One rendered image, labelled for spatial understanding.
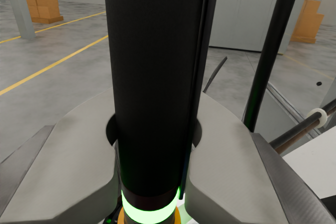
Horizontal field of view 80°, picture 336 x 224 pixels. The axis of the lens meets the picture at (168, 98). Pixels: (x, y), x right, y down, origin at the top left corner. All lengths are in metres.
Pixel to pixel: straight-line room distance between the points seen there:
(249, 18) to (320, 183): 5.32
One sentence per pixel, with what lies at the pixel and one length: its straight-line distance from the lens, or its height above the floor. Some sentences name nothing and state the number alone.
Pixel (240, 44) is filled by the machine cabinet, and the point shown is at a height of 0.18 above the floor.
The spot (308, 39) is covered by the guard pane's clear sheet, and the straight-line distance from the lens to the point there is 1.24.
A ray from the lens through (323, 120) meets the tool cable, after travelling 0.38.
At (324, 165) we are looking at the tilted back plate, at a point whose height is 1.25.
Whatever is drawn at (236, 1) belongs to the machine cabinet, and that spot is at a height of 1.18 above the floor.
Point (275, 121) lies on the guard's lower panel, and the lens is 1.38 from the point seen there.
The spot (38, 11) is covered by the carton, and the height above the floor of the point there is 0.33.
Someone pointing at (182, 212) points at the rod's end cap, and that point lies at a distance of 0.19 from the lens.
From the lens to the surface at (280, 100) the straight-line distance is 1.34.
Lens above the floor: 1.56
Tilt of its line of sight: 31 degrees down
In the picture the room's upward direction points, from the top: 4 degrees clockwise
